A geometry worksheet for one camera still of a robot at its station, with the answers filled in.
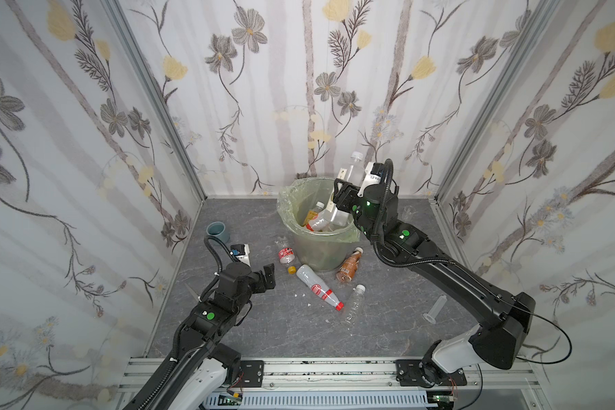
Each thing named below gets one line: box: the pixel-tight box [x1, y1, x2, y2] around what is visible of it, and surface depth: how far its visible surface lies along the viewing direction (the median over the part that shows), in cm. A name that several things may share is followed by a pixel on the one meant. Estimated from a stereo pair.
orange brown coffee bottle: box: [336, 246, 364, 283], surface depth 93 cm
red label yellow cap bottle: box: [278, 246, 297, 275], surface depth 97 cm
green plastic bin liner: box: [277, 176, 362, 242], surface depth 87 cm
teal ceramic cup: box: [205, 221, 231, 245], surface depth 104 cm
